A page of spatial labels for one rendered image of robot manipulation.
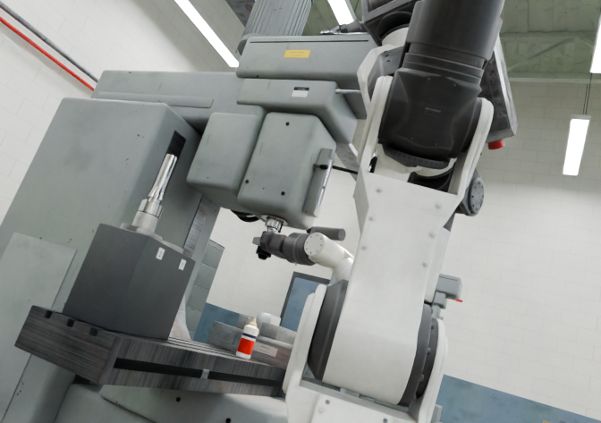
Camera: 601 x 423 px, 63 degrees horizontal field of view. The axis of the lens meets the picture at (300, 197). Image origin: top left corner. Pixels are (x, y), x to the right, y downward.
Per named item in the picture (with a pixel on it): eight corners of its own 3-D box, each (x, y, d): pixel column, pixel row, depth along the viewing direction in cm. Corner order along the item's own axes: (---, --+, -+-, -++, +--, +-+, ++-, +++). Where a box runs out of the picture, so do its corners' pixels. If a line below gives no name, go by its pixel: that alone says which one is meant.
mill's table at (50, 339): (337, 401, 186) (342, 380, 188) (98, 384, 82) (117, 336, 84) (284, 383, 197) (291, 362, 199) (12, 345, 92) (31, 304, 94)
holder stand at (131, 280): (168, 341, 110) (198, 256, 116) (111, 331, 90) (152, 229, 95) (123, 325, 114) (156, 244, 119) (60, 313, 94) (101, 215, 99)
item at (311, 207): (318, 218, 145) (337, 155, 151) (313, 213, 142) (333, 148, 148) (306, 215, 147) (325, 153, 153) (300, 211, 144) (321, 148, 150)
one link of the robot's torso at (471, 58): (526, -26, 64) (499, -5, 81) (427, -46, 65) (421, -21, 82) (460, 178, 72) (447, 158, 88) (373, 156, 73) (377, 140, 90)
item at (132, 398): (313, 458, 135) (325, 413, 139) (254, 470, 106) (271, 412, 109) (174, 399, 158) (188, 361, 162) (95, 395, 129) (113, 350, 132)
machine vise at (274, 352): (325, 380, 147) (334, 343, 150) (304, 376, 134) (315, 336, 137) (232, 349, 164) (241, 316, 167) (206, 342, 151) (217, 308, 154)
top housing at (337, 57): (387, 123, 161) (399, 81, 166) (366, 77, 139) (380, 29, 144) (266, 115, 183) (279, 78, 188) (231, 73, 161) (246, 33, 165)
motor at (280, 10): (299, 74, 180) (323, 4, 189) (275, 39, 163) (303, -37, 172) (253, 73, 189) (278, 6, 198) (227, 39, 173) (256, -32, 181)
